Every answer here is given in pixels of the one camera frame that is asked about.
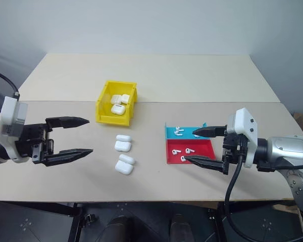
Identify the black table frame leg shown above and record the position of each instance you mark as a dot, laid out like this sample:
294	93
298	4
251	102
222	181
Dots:
73	224

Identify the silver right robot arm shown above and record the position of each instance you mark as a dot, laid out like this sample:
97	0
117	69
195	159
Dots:
290	148

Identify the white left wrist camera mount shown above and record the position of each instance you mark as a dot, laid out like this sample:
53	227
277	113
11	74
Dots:
11	111

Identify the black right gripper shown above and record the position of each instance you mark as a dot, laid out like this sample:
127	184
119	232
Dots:
232	148

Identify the red plastic tray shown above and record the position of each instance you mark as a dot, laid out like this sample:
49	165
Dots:
204	148

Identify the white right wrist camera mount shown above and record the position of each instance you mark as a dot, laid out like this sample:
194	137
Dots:
245	126

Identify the dark rounded shape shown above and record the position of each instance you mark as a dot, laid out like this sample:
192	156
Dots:
120	230

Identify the blue plastic tray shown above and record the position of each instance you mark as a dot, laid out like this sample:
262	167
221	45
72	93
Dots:
188	131

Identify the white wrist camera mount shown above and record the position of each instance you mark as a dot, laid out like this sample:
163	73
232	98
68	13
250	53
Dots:
245	126
11	111

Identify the yellow plastic bin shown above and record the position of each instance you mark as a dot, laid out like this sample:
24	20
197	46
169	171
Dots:
104	118

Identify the black dotted base panel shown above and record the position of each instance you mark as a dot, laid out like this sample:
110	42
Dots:
265	224
27	224

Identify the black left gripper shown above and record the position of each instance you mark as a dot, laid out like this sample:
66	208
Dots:
31	137

